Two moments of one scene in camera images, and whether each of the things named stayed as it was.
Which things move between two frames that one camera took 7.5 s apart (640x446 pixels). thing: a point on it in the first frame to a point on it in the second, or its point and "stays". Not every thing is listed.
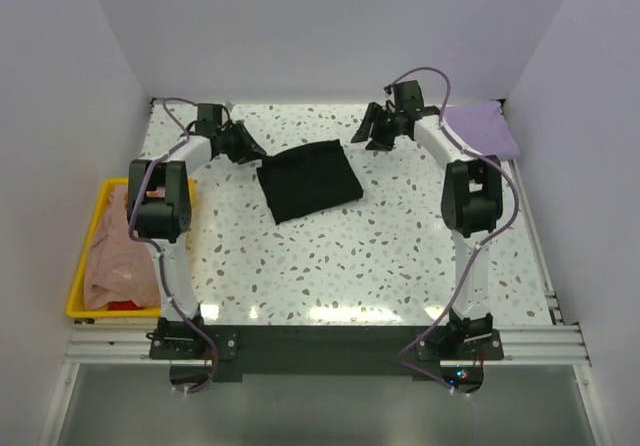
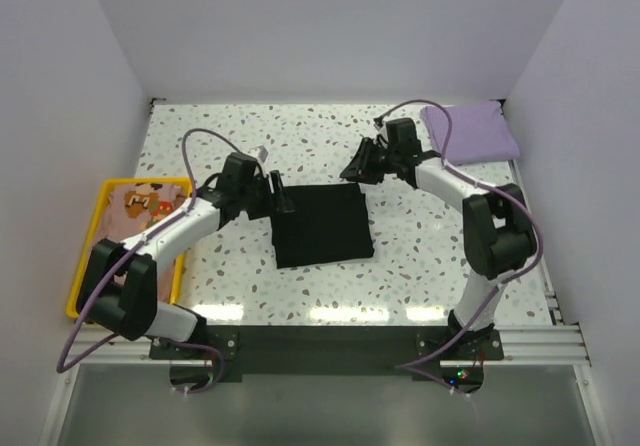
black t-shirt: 307,181 to 329,223
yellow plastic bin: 76,303 stays
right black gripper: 373,110 to 359,170
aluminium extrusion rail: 129,345 stays
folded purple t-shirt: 483,128 stays
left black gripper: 249,149 to 281,201
